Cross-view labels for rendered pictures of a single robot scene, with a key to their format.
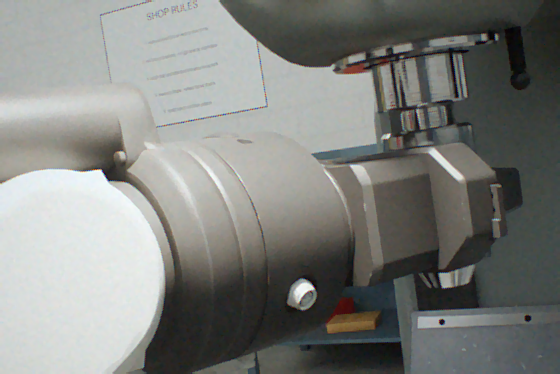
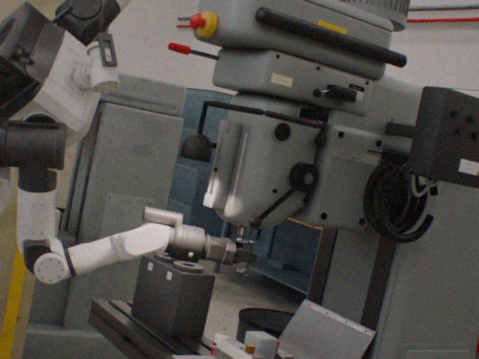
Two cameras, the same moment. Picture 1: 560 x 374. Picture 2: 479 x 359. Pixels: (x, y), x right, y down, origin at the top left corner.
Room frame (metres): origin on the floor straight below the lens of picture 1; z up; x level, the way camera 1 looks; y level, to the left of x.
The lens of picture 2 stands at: (-1.24, -0.93, 1.52)
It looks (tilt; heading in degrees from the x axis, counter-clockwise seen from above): 3 degrees down; 29
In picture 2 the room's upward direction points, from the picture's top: 12 degrees clockwise
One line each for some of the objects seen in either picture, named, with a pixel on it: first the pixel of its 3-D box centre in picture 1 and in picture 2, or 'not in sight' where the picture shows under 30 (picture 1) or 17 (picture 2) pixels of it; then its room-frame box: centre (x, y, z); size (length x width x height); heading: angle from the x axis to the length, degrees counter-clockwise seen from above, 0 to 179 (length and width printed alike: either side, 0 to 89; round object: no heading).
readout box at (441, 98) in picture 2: not in sight; (455, 138); (0.53, -0.52, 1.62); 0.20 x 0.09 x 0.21; 152
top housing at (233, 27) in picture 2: not in sight; (294, 29); (0.43, -0.09, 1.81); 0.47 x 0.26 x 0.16; 152
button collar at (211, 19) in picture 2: not in sight; (206, 24); (0.22, 0.03, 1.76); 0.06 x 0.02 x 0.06; 62
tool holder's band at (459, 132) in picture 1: (427, 137); (245, 241); (0.42, -0.08, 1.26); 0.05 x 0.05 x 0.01
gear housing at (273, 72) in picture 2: not in sight; (293, 81); (0.46, -0.10, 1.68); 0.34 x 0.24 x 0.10; 152
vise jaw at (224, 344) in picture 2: not in sight; (239, 356); (0.30, -0.19, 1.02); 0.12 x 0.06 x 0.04; 64
